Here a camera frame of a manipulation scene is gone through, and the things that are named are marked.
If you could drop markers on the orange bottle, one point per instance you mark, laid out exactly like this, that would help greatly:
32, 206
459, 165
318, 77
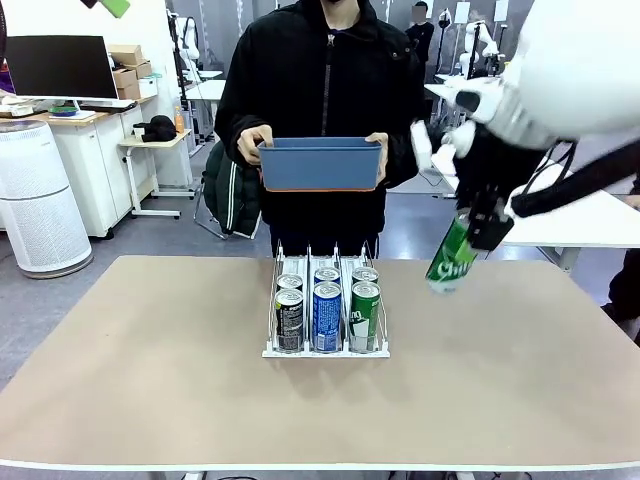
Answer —
179, 120

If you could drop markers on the background person in black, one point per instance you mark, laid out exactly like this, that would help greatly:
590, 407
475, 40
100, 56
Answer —
420, 40

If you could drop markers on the white rolling side table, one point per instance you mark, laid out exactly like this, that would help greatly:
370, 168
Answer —
155, 141

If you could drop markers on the person's right hand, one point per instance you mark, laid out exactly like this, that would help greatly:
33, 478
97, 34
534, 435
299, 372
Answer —
250, 142

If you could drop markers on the metal chair frame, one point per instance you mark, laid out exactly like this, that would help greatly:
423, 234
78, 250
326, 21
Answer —
196, 212

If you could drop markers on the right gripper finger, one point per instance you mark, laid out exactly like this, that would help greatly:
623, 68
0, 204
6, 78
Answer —
464, 202
492, 232

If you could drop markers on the white background desk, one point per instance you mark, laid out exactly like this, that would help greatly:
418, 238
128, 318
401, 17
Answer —
205, 92
440, 90

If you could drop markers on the green bowl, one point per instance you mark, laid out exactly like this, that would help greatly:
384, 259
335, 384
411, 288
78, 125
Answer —
64, 110

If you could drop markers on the black Pepsi can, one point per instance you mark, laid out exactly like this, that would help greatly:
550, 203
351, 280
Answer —
289, 325
289, 281

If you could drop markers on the black keyboard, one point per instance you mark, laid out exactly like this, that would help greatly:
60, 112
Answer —
107, 106

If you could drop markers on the white cabinet with wood top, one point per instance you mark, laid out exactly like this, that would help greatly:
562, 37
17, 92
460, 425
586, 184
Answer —
100, 165

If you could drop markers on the blue beverage can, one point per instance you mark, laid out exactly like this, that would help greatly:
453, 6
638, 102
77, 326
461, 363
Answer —
327, 275
327, 320

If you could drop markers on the person's right forearm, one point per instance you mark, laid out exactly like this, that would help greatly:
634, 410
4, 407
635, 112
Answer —
230, 137

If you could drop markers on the black round light stand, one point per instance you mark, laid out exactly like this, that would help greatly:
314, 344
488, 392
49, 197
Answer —
443, 22

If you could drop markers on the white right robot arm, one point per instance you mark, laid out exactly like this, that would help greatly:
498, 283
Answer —
575, 65

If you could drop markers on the person's left forearm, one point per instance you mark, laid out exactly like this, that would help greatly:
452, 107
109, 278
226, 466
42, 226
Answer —
402, 150

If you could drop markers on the white wall paper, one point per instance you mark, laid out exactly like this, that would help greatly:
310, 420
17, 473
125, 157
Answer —
462, 11

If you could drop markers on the white round air purifier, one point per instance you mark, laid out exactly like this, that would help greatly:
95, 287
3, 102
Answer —
42, 200

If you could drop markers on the cardboard box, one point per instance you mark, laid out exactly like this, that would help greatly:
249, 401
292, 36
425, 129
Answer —
129, 92
125, 54
125, 77

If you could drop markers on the green Chilsung can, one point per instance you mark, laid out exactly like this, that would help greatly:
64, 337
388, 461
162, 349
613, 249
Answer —
450, 265
365, 325
365, 274

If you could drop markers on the black hat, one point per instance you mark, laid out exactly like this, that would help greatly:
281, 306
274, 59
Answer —
157, 129

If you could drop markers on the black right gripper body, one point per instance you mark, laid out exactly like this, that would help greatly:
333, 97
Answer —
487, 165

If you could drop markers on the white box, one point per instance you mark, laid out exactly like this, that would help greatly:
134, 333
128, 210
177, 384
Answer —
148, 87

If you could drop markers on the person in dark clothes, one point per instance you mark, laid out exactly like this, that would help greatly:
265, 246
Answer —
625, 285

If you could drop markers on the person in black jacket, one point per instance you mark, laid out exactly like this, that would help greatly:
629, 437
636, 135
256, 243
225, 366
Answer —
325, 75

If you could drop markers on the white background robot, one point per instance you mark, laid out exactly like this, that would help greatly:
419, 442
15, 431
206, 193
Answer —
472, 45
189, 40

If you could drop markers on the white cup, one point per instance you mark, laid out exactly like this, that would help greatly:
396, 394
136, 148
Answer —
139, 131

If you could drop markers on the person's left hand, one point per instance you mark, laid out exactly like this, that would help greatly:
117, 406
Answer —
384, 150

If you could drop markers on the large white table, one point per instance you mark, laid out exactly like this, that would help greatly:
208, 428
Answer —
575, 225

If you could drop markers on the blue plastic bin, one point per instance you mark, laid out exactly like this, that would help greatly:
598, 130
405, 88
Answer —
320, 165

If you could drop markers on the black computer monitor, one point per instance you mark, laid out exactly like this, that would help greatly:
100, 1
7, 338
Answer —
60, 67

